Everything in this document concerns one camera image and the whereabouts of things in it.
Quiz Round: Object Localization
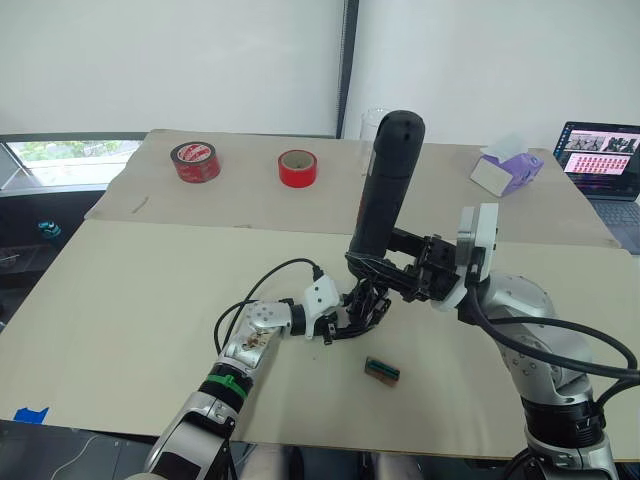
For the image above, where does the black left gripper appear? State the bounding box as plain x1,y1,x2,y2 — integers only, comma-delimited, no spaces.
322,291,382,348

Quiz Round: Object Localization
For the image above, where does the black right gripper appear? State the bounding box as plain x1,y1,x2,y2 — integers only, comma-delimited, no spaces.
344,227,464,304

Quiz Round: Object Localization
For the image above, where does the black electric screwdriver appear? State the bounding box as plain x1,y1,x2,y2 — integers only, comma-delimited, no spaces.
348,108,427,281

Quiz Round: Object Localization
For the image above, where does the small dark finger piece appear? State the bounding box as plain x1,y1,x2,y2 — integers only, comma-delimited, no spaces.
363,355,403,388

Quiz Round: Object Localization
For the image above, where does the blue tape piece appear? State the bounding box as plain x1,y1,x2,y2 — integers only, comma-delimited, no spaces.
13,406,51,427

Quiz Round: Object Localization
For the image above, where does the bright red tape roll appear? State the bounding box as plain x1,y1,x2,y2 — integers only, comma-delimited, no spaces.
277,148,319,190

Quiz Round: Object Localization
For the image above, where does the purple tissue box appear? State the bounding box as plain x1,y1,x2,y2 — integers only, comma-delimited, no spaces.
468,132,545,197

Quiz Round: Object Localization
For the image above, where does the creased beige cardboard sheet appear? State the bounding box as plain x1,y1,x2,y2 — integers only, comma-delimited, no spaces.
82,128,622,249

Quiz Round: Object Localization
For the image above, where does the dark red printed tape roll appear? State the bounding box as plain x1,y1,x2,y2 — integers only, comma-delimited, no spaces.
169,141,223,185

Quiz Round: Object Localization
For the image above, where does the open laptop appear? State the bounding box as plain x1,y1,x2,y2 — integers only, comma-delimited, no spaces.
552,120,640,240

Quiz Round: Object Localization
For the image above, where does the large beige cardboard sheet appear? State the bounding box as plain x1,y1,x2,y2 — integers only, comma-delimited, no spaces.
0,219,640,464

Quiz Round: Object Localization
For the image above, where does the small teal object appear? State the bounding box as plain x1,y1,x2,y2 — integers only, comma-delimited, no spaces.
36,218,64,242

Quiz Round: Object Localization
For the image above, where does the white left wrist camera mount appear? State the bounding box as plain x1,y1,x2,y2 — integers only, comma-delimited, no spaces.
301,275,344,342

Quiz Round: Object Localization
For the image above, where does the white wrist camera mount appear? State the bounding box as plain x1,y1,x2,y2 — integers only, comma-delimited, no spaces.
301,275,344,342
433,202,500,314

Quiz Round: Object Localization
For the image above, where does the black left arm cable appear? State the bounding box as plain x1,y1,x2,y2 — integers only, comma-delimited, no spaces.
213,257,325,359

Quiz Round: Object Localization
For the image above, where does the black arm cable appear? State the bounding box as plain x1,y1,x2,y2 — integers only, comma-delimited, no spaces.
213,257,325,359
464,249,640,416

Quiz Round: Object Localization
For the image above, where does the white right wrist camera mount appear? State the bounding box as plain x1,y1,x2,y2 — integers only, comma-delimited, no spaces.
433,202,500,314

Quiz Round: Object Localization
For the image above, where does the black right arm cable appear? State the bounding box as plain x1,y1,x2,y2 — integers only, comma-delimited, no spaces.
464,249,640,416

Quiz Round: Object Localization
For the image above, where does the black window frame post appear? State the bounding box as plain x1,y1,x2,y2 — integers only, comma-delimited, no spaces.
334,0,361,140

